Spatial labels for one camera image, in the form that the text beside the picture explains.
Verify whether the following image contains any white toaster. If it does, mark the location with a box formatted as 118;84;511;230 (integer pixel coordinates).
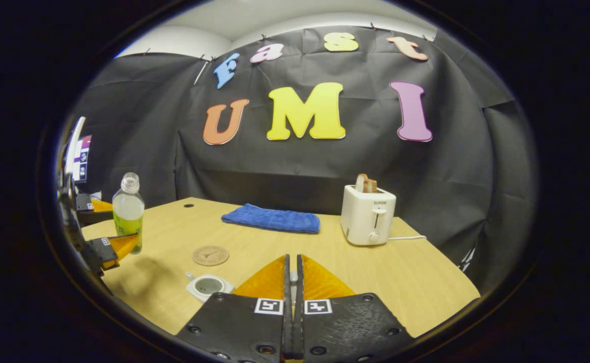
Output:
340;185;397;246

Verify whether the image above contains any computer monitor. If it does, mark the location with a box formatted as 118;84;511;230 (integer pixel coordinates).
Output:
72;135;93;183

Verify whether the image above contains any white teacup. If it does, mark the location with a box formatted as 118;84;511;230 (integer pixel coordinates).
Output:
186;272;235;302

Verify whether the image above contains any round wooden coaster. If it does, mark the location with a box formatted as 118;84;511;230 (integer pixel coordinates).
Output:
193;246;230;266

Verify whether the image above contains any toasted bread slice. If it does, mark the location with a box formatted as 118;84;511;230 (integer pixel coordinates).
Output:
356;174;378;194

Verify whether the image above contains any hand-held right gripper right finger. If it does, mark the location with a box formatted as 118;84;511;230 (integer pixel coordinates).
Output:
295;254;417;363

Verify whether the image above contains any green label water bottle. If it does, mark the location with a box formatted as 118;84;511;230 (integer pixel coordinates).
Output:
112;172;145;254

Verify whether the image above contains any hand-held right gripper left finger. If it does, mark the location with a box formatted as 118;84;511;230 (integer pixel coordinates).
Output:
176;254;294;363

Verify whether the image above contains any blue towel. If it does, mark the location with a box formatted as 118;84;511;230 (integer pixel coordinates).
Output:
221;203;321;234

